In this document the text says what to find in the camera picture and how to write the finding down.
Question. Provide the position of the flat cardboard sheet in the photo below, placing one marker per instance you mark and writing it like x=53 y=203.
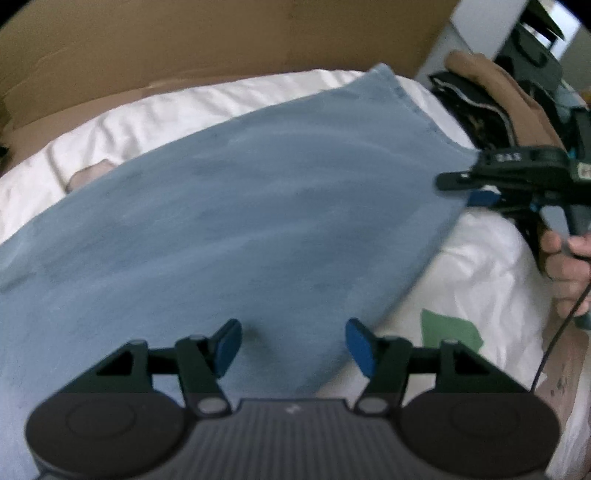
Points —
x=184 y=41

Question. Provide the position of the cream bear print blanket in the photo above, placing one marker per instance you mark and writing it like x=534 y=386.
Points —
x=485 y=286

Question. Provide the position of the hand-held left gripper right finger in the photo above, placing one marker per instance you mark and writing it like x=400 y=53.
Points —
x=360 y=346

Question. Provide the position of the brown folded garment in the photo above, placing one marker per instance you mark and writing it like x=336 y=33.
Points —
x=508 y=92

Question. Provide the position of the black patterned garment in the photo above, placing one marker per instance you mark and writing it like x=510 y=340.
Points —
x=471 y=106

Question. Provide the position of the person's right hand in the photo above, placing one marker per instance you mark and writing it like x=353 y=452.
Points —
x=558 y=267

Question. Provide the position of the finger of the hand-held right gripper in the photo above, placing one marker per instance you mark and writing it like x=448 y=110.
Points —
x=457 y=181
x=482 y=198

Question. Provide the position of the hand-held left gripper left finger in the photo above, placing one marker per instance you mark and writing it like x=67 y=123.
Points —
x=228 y=346

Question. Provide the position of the light blue denim pants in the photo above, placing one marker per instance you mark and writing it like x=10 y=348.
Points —
x=231 y=207

